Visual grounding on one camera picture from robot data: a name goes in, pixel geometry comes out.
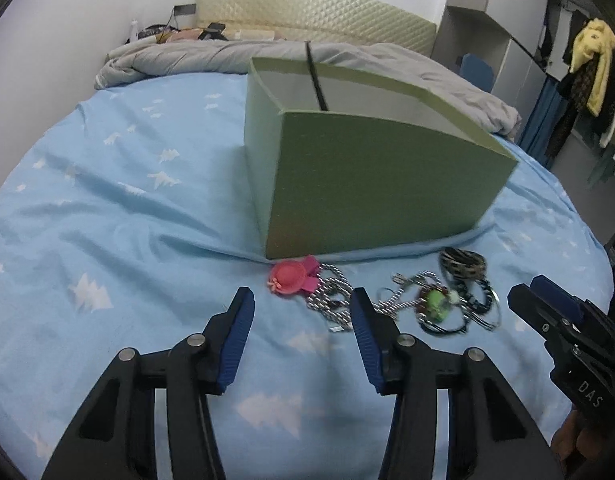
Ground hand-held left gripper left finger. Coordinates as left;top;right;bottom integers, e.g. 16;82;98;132
42;286;256;480

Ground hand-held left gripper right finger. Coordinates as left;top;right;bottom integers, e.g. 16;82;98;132
349;287;564;480

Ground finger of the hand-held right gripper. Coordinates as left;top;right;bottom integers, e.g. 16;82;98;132
531;274;615;357
507;283;589;362

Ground silver ring bangle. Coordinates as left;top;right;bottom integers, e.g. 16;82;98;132
462;285;504;332

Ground silver bead necklace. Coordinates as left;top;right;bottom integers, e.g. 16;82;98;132
305;262;439;334

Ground black bracelet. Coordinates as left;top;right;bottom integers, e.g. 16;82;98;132
457;280;499;317

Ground green bead bracelet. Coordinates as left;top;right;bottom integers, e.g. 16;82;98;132
415;285;469;336

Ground pink hat hair clip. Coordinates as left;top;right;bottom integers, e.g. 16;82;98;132
268;255;321;296

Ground leopard print bangle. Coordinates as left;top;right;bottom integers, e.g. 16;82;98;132
440;247;488;281

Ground green dotted storage box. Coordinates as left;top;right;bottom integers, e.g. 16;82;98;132
244;56;519;261

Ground person's right hand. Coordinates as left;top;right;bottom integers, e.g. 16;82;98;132
551;409;596;480

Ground blue tree print bed sheet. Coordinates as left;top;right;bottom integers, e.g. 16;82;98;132
0;70;615;480

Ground blue hanging cloth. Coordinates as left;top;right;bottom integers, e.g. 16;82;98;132
517;77;564;171

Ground dark hanging clothes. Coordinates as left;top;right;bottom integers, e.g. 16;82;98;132
543;60;594;161

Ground blue chair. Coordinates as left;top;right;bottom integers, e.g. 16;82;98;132
459;53;493;94

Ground yellow jacket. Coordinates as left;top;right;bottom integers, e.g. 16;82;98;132
569;18;615;117

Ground black box ribbon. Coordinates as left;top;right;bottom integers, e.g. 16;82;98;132
306;41;329;111

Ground white wardrobe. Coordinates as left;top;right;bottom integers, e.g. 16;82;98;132
432;0;554;126

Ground grey blanket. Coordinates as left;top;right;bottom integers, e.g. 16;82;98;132
94;40;522;141

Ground cream quilted headboard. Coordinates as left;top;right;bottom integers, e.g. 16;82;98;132
195;0;437;58

